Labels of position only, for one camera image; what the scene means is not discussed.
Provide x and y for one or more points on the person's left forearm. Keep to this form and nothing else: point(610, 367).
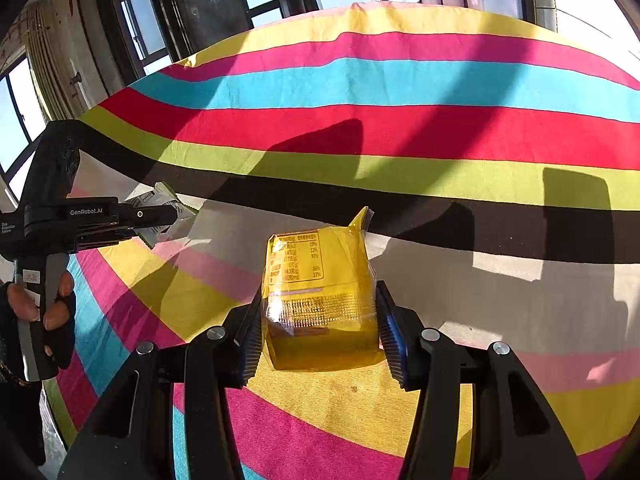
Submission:
point(20, 420)

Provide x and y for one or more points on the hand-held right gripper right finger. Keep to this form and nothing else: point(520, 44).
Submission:
point(392, 345)

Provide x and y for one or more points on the dark framed glass door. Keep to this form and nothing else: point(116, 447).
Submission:
point(210, 5)

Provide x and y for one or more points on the white packet green flower print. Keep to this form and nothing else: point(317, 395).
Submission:
point(160, 195)

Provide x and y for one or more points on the yellow cake packet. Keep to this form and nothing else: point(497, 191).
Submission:
point(320, 310)

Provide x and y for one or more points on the person's left hand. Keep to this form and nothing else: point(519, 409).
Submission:
point(62, 305)

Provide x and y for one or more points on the striped colourful tablecloth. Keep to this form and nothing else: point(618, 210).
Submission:
point(400, 135)

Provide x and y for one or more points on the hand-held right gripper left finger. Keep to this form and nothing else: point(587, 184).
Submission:
point(252, 345)

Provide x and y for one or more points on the beige slatted panel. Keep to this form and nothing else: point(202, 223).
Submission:
point(55, 55)

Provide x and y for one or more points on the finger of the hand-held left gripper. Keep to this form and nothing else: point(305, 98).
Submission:
point(105, 240)
point(150, 214)

